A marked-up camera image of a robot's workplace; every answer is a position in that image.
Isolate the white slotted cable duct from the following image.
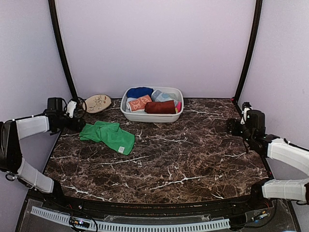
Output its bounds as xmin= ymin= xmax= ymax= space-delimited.
xmin=30 ymin=206 xmax=231 ymax=232

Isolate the brown towel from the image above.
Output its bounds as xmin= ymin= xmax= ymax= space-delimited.
xmin=144 ymin=100 xmax=176 ymax=114

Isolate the left black frame post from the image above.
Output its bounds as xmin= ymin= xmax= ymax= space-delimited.
xmin=48 ymin=0 xmax=78 ymax=98

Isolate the small electronics board with leds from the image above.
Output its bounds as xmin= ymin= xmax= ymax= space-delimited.
xmin=69 ymin=217 xmax=90 ymax=229

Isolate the grey plastic basin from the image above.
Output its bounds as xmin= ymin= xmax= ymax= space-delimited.
xmin=120 ymin=87 xmax=184 ymax=123

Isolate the black frame post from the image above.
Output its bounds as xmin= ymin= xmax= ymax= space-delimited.
xmin=233 ymin=0 xmax=263 ymax=105
xmin=48 ymin=0 xmax=78 ymax=98

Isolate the round beige embroidered cloth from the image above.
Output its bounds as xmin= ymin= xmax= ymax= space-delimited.
xmin=83 ymin=94 xmax=112 ymax=114

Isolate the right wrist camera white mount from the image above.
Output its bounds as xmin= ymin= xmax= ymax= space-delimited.
xmin=240 ymin=101 xmax=252 ymax=125

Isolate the light blue rolled towel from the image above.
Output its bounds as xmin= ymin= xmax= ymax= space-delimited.
xmin=126 ymin=98 xmax=136 ymax=113

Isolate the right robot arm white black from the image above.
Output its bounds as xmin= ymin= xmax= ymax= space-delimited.
xmin=226 ymin=107 xmax=309 ymax=210

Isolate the pink rolled towel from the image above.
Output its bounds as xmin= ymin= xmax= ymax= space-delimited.
xmin=175 ymin=101 xmax=182 ymax=113

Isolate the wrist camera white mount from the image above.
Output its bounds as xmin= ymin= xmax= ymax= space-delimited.
xmin=240 ymin=101 xmax=252 ymax=125
xmin=65 ymin=97 xmax=87 ymax=118

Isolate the dark blue rolled towel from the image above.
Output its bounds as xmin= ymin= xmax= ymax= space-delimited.
xmin=126 ymin=87 xmax=154 ymax=99

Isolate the orange bunny pattern towel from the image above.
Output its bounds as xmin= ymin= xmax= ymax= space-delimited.
xmin=130 ymin=95 xmax=152 ymax=113

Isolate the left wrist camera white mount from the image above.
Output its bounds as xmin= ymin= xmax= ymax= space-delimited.
xmin=65 ymin=97 xmax=87 ymax=118

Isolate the black front table rail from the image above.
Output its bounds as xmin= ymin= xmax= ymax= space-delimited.
xmin=27 ymin=190 xmax=280 ymax=218

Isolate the grey rolled towel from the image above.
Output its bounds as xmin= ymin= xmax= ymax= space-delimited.
xmin=151 ymin=89 xmax=178 ymax=102

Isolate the right black frame post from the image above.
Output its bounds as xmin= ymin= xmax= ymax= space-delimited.
xmin=233 ymin=0 xmax=263 ymax=105

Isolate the green microfibre towel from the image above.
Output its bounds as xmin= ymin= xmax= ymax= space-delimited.
xmin=79 ymin=121 xmax=135 ymax=155

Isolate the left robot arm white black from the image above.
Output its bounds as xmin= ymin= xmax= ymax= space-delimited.
xmin=0 ymin=97 xmax=87 ymax=211

